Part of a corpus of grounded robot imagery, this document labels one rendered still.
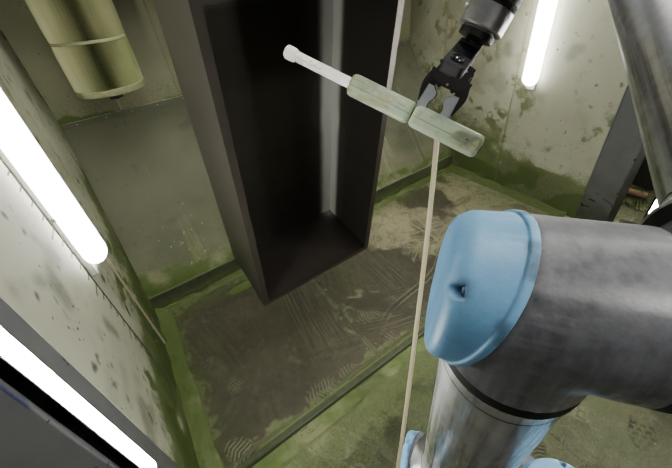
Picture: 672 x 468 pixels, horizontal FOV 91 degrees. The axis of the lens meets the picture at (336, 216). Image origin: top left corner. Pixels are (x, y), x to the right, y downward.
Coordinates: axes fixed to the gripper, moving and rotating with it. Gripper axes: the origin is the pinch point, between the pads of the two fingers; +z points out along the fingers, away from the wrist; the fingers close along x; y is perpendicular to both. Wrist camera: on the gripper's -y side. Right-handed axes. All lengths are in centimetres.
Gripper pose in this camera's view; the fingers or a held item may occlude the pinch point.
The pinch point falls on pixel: (425, 124)
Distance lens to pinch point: 78.6
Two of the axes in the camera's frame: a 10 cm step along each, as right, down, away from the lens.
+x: -8.4, -5.1, 1.8
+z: -4.0, 8.1, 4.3
